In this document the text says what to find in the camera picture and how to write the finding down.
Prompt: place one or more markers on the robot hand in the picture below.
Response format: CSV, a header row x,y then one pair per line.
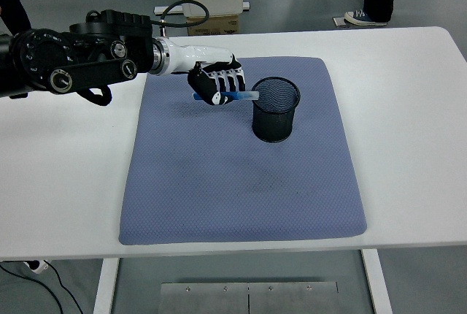
x,y
197,56

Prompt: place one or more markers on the blue marker with clear cap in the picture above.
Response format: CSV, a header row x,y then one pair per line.
x,y
245,95

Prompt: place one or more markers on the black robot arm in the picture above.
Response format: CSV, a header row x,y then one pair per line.
x,y
91,73

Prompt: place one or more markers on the black mesh pen holder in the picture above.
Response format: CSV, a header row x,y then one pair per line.
x,y
273,124

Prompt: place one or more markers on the brown cardboard box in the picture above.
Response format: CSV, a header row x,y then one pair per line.
x,y
219,25

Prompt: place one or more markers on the white base bar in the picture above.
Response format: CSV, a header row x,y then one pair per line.
x,y
162,10

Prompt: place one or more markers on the blue-grey padded mat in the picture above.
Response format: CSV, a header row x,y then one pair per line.
x,y
226,190

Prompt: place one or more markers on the grey floor socket plate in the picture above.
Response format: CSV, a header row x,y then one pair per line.
x,y
338,22

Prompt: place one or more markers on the person in dark trousers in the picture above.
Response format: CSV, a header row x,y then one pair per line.
x,y
14,11

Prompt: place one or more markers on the white table leg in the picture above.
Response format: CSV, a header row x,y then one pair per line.
x,y
376,281
106,285

